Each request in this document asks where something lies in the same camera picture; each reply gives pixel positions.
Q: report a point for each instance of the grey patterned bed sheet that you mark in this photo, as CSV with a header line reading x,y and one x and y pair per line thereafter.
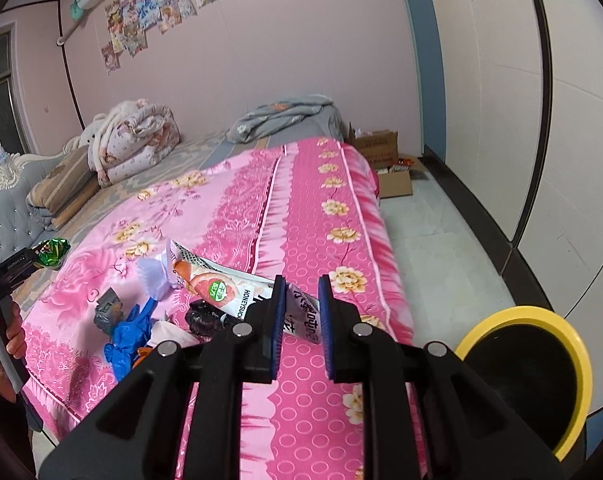
x,y
201,152

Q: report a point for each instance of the blue rubber glove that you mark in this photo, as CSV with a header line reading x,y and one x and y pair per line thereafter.
x,y
126,335

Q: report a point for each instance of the pale lavender plastic bag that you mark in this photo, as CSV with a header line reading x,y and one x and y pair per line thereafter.
x,y
154,270

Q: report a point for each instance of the white wardrobe with black trim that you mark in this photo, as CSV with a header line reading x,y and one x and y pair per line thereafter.
x,y
571,135

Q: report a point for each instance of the person's left hand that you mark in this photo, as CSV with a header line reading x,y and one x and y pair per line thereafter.
x,y
9,335

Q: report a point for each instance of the green snack wrapper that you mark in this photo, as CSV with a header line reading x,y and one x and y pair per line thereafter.
x,y
54,252

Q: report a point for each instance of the cluster of cartoon wall posters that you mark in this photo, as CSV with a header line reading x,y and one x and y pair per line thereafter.
x,y
146,10

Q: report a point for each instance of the pink floral blanket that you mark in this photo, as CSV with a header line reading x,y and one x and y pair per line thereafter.
x,y
301,200

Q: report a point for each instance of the tall cardboard box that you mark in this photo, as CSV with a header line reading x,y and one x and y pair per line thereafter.
x,y
376,142

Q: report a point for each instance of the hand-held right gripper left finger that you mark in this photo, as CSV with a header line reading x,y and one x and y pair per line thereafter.
x,y
280,325

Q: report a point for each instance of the brown striped pillow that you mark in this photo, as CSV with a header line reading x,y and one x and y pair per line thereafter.
x,y
64,185

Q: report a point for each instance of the grey floral blanket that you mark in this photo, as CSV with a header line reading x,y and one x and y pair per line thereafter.
x,y
281,115

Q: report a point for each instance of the yellow rimmed black trash can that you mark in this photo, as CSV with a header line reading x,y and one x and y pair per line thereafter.
x,y
531,375

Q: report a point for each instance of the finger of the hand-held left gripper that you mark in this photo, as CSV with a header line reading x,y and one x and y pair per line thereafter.
x,y
26,260

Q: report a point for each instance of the white grapefruit print drink packet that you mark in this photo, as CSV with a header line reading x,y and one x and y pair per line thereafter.
x,y
216,290

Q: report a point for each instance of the person's left forearm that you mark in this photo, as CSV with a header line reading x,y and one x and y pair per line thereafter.
x,y
4,430

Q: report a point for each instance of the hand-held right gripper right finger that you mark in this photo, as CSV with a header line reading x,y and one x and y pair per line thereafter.
x,y
326,332

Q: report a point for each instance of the small grey carton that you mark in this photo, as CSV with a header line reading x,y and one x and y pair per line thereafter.
x,y
109,310

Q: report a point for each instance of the folded white floral quilt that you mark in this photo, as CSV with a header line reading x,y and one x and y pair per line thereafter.
x,y
131,140

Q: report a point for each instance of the black plastic wrapper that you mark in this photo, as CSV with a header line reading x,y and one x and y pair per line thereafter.
x,y
206,321

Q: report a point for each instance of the beige paper scrap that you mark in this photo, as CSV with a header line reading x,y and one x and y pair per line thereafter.
x,y
169,334

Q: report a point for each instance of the grey tufted headboard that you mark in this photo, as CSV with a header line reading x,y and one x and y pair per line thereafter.
x,y
9,200

